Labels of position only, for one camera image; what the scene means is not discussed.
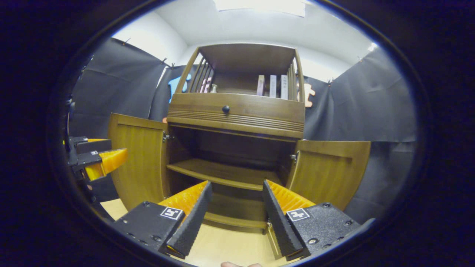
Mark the large ceiling light panel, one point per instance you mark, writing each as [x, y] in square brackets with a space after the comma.
[259, 5]

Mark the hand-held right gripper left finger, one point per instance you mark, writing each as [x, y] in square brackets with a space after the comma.
[195, 222]

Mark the black backdrop cloth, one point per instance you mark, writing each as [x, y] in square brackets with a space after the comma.
[371, 104]

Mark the round black drawer knob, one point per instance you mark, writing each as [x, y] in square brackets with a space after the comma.
[225, 109]

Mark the purple grey book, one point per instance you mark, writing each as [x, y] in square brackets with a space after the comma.
[273, 86]

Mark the wooden cabinet drawer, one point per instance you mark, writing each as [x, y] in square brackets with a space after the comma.
[259, 105]

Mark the wooden cabinet door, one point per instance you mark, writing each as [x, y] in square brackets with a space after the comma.
[330, 174]
[141, 163]

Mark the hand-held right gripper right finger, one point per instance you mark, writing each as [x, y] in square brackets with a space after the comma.
[280, 222]

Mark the metal door hinge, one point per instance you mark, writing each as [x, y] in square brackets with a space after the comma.
[294, 157]
[167, 137]

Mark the wooden inner shelf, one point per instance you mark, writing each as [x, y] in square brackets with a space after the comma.
[222, 172]

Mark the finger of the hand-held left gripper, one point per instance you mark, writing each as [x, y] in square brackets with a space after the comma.
[92, 145]
[87, 159]

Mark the small ceiling light panel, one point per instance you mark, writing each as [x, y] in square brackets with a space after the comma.
[372, 47]

